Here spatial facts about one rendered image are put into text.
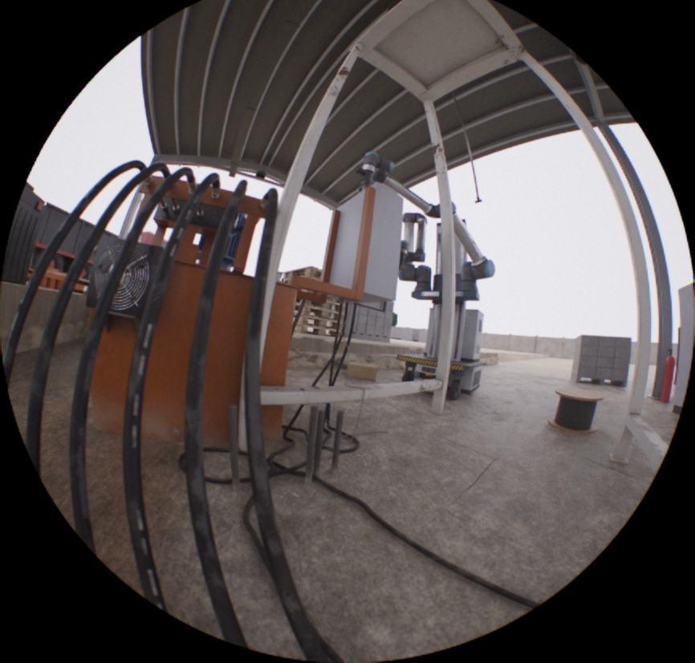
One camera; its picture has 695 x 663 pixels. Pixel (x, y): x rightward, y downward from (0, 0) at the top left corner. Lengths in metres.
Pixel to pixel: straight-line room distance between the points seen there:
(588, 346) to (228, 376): 5.05
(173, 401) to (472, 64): 2.54
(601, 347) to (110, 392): 5.57
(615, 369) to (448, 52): 5.04
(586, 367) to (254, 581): 4.97
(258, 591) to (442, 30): 2.53
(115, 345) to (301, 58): 5.17
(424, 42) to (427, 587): 2.50
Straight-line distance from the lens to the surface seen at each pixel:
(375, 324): 4.57
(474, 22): 2.09
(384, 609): 0.52
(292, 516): 0.63
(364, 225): 1.06
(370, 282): 1.00
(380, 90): 5.28
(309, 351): 2.53
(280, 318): 0.81
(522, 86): 5.26
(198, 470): 0.31
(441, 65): 2.16
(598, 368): 5.02
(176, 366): 0.79
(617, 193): 1.35
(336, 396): 0.88
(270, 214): 0.48
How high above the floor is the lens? 0.47
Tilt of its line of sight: 4 degrees up
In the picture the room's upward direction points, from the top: 8 degrees clockwise
